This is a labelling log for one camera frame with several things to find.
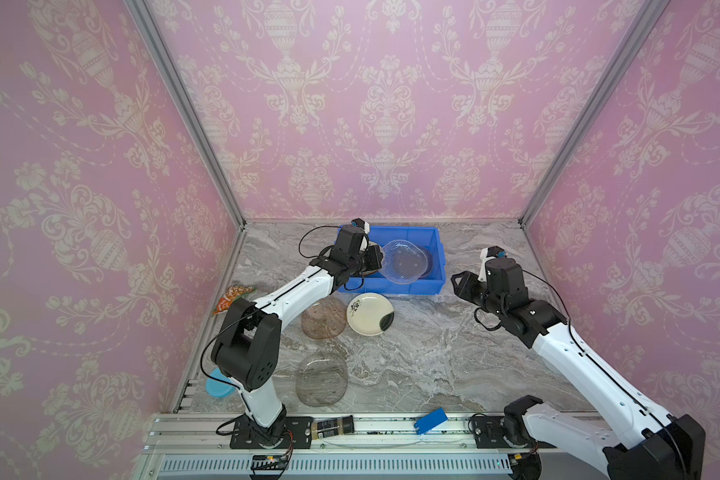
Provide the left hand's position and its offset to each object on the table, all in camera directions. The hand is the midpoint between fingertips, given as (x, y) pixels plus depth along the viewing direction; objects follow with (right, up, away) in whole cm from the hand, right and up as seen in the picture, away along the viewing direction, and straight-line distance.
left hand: (385, 256), depth 87 cm
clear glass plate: (+5, -2, 0) cm, 6 cm away
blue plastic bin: (-3, -7, -7) cm, 10 cm away
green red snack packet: (-50, -12, +10) cm, 52 cm away
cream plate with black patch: (-4, -19, +8) cm, 21 cm away
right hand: (+18, -6, -8) cm, 21 cm away
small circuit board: (-30, -50, -14) cm, 60 cm away
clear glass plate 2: (-18, -34, -4) cm, 39 cm away
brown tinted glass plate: (-19, -20, +7) cm, 29 cm away
